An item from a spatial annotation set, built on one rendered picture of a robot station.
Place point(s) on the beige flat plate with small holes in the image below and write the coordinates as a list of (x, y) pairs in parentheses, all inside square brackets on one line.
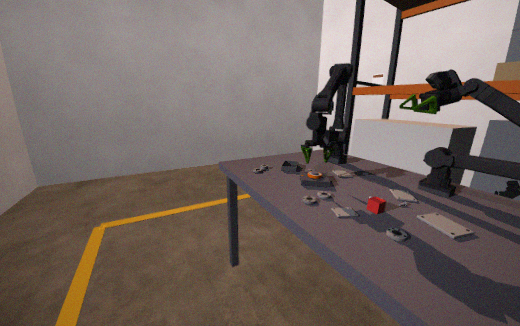
[(403, 195)]

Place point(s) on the orange-rimmed round plate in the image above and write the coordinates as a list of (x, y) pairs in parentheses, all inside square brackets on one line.
[(314, 176)]

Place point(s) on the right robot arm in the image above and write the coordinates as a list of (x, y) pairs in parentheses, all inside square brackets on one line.
[(324, 103)]

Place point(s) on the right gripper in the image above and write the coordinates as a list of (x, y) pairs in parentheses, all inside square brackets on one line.
[(321, 144)]

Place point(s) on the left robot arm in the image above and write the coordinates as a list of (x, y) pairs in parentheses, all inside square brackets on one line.
[(509, 108)]

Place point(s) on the red cube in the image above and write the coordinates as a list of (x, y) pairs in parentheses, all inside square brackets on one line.
[(376, 205)]

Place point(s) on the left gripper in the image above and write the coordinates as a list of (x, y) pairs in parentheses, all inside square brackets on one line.
[(430, 104)]

